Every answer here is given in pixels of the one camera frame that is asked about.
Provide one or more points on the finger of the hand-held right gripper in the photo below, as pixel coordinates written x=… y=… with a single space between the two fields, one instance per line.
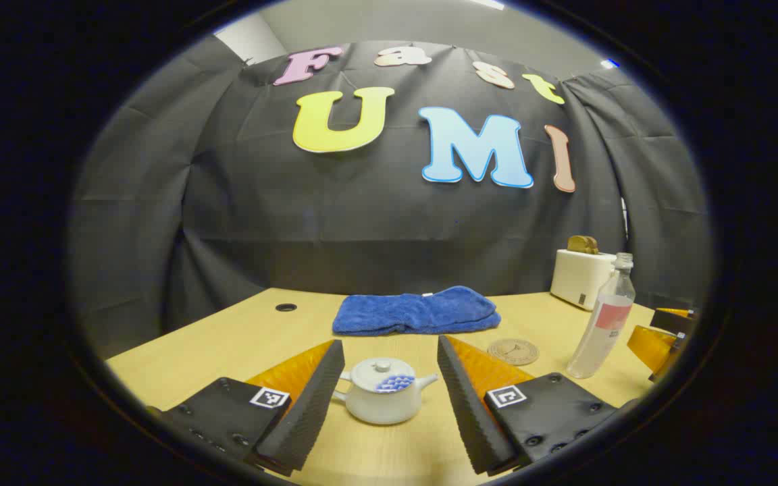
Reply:
x=652 y=347
x=674 y=320

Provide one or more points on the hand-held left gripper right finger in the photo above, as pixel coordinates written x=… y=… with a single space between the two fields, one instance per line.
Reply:
x=467 y=412

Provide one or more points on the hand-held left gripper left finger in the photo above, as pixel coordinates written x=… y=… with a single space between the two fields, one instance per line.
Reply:
x=308 y=412

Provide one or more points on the clear plastic water bottle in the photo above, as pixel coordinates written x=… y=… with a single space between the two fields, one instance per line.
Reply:
x=598 y=337

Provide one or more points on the white ceramic teacup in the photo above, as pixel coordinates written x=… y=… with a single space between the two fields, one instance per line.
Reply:
x=382 y=409

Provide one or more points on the round wooden coaster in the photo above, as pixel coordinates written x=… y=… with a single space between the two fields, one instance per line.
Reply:
x=512 y=352

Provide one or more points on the white teacup lid blue pattern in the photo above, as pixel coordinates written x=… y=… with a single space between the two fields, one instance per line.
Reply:
x=379 y=376

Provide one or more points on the white toaster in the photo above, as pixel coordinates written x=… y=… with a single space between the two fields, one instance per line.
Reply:
x=578 y=280

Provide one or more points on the blue folded towel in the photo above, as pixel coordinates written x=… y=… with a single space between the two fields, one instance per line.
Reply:
x=416 y=312

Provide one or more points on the brown bread slice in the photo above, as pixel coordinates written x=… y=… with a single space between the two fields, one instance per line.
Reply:
x=583 y=244

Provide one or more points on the black backdrop cloth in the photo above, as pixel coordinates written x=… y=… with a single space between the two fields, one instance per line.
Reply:
x=375 y=229

